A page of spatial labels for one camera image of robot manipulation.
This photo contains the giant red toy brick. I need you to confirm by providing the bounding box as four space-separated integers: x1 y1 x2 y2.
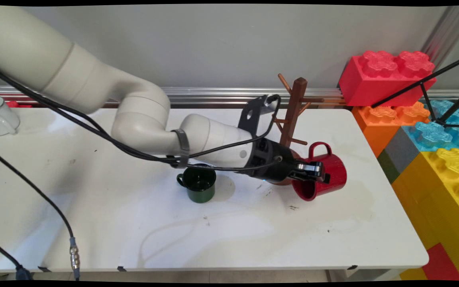
338 51 437 108

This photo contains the giant orange toy brick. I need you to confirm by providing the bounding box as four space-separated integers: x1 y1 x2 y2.
352 102 431 158

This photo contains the dark green enamel mug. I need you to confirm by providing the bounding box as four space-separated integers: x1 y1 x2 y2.
177 164 217 204

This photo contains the black tripod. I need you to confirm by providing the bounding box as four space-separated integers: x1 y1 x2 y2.
371 54 459 130

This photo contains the aluminium rail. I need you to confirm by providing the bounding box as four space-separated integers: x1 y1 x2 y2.
0 85 459 109

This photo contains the brown wooden mug tree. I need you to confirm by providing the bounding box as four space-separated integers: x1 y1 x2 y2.
271 73 325 186

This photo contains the giant blue toy brick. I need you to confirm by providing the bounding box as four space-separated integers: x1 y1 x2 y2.
402 100 459 153

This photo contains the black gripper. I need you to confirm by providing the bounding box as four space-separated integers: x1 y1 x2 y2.
245 137 331 185

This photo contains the grey velcro cable strap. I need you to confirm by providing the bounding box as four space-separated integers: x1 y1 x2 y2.
171 128 191 169

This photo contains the giant grey toy brick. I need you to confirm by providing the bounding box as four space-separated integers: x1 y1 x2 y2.
384 128 421 174

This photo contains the red enamel mug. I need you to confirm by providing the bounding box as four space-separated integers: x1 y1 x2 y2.
291 142 348 202

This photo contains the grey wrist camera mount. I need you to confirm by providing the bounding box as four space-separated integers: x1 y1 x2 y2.
237 94 281 138

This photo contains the black cable with metal connector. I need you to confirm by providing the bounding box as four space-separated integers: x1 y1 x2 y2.
0 64 284 280

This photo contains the giant dark green toy brick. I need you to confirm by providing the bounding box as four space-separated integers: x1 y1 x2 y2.
377 149 400 185

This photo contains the aluminium post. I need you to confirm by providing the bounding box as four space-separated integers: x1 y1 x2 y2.
421 6 459 67

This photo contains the giant yellow toy brick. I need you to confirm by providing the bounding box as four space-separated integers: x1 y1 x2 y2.
391 148 459 281

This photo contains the flat red toy block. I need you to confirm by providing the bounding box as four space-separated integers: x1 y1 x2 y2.
422 243 459 281

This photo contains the white mug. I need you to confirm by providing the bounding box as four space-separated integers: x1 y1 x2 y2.
0 96 21 137

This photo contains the black cable with black plug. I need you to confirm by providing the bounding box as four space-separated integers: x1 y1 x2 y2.
0 62 282 281

